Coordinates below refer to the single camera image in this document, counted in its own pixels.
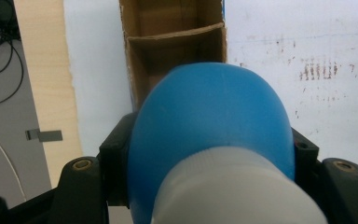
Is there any black tape mark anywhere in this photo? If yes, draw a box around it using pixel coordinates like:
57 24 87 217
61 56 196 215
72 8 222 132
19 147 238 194
24 128 64 143

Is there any blue cardboard box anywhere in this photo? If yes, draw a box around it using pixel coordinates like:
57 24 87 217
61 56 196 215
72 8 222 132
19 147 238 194
118 0 228 111

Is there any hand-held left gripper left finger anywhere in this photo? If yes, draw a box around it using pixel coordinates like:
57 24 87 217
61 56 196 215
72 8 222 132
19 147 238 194
98 112 138 208

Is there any white paper sheet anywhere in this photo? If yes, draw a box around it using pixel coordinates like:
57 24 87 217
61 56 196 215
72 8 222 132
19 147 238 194
62 0 358 173

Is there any blue bottle with white cap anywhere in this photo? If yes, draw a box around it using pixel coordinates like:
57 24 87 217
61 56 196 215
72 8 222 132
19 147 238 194
126 62 329 224

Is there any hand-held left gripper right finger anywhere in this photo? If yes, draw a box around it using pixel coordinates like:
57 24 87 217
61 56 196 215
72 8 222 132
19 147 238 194
291 127 321 189

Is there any thin white floor cable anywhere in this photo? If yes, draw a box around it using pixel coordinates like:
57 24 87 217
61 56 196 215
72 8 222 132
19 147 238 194
0 114 28 203

